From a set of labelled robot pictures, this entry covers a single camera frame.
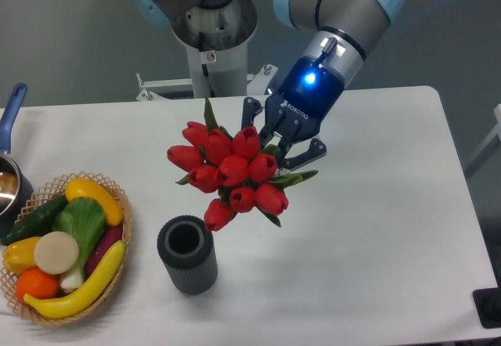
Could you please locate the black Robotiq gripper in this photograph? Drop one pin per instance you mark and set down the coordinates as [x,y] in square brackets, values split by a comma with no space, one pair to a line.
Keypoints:
[296,111]

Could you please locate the red tulip bouquet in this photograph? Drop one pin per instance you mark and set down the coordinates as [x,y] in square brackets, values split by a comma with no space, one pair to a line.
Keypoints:
[239,169]

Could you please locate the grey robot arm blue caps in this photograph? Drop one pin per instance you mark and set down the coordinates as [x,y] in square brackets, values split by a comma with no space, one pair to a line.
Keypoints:
[215,34]

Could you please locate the dark grey ribbed vase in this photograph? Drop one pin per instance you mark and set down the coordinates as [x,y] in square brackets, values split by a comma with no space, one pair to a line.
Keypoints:
[187,251]

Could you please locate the purple sweet potato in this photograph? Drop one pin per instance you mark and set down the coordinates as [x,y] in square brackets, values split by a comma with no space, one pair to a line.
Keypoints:
[110,237]

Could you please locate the yellow squash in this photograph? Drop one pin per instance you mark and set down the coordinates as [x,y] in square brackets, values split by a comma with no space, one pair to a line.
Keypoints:
[85,187]

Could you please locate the green bok choy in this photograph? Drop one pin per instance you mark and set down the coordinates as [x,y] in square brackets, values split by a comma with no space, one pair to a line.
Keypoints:
[84,219]

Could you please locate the woven wicker basket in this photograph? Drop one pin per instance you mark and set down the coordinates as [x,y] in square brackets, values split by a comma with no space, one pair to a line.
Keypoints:
[45,193]

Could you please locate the yellow banana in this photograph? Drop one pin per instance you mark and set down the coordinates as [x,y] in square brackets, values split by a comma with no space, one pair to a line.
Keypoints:
[87,293]

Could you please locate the green cucumber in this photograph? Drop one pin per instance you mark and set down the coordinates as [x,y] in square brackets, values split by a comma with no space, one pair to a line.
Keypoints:
[36,223]

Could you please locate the beige round disc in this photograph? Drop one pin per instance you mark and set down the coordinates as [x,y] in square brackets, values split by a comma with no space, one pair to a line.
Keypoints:
[56,253]

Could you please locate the black device at table edge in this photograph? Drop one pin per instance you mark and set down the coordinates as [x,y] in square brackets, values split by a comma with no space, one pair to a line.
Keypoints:
[487,303]

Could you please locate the orange fruit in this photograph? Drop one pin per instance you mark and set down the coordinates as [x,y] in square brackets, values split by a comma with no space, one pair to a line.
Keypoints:
[38,284]

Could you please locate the yellow bell pepper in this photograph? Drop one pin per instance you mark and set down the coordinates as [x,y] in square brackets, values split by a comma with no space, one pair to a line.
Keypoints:
[18,257]

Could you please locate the metal mounting bracket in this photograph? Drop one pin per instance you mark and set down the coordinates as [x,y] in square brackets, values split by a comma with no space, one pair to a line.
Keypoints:
[264,82]

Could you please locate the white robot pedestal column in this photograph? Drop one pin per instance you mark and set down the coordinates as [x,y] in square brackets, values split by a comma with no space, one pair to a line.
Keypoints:
[218,73]

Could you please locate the white furniture frame right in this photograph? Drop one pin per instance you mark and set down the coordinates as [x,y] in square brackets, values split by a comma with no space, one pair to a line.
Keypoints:
[488,145]

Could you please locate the blue handled saucepan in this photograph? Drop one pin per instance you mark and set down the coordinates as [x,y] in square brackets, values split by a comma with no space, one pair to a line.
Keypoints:
[15,187]

